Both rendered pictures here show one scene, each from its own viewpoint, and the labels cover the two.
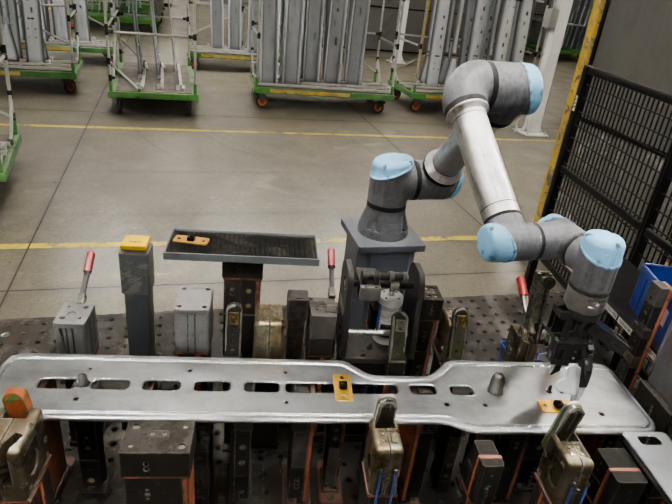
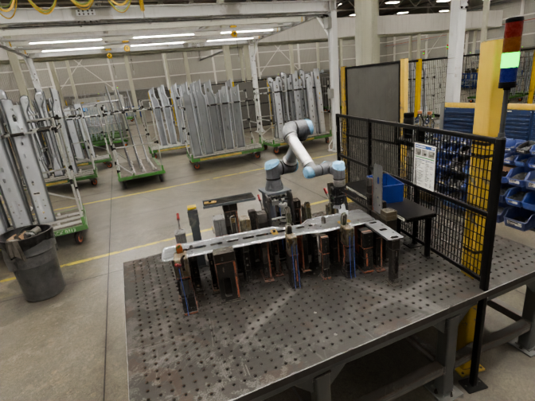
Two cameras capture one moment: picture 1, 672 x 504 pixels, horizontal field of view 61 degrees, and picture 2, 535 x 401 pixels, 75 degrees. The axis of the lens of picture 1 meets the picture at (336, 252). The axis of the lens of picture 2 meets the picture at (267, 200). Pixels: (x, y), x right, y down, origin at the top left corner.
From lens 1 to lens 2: 1.11 m
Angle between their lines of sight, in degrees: 9
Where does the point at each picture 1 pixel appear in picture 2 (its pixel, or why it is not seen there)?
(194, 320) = (220, 223)
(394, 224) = (278, 184)
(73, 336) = (181, 239)
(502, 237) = (309, 169)
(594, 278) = (338, 174)
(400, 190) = (277, 171)
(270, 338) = (246, 224)
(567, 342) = (337, 196)
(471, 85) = (290, 129)
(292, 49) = (206, 137)
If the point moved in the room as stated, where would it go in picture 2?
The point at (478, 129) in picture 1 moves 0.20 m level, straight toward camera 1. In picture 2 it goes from (294, 142) to (294, 147)
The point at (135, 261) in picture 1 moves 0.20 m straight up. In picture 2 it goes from (193, 212) to (188, 184)
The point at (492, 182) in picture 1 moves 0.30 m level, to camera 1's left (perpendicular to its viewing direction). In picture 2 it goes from (302, 155) to (256, 161)
